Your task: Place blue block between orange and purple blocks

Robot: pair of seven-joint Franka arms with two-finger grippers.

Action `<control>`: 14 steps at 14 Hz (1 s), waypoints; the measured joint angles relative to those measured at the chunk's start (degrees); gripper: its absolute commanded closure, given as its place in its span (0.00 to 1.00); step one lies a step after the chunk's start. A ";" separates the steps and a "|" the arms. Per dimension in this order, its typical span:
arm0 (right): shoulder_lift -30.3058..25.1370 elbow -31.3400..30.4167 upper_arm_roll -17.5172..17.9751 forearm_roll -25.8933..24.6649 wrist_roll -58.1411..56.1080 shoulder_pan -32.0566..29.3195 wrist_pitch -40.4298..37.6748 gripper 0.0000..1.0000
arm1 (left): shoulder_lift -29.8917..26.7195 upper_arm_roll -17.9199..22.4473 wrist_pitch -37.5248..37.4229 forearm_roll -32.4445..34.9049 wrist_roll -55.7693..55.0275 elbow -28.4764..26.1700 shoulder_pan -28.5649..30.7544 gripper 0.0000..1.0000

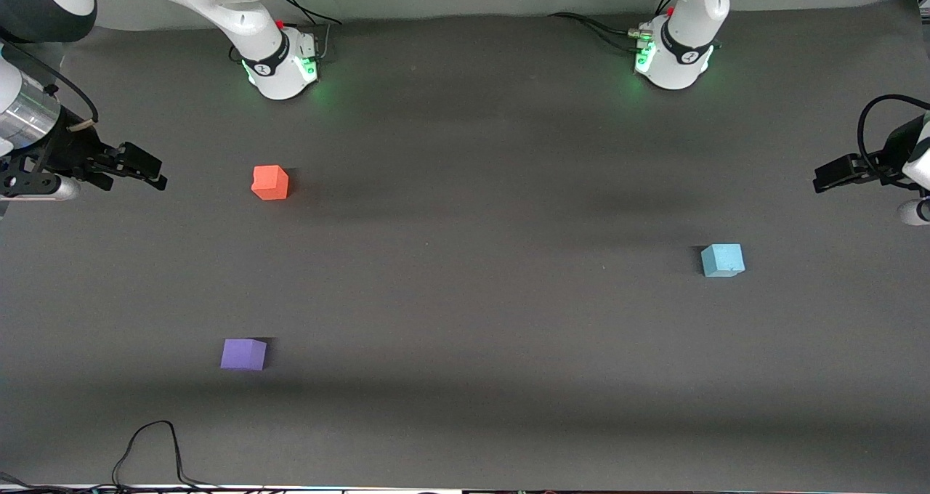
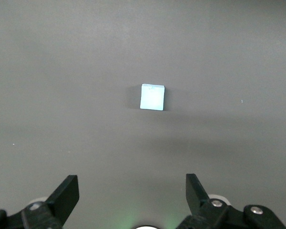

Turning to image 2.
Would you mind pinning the light blue foam block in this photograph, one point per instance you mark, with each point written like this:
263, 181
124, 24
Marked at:
152, 99

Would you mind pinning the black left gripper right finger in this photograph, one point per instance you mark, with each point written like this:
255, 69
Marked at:
195, 193

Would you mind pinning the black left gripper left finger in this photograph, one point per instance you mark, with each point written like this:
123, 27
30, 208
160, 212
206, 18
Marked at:
62, 198

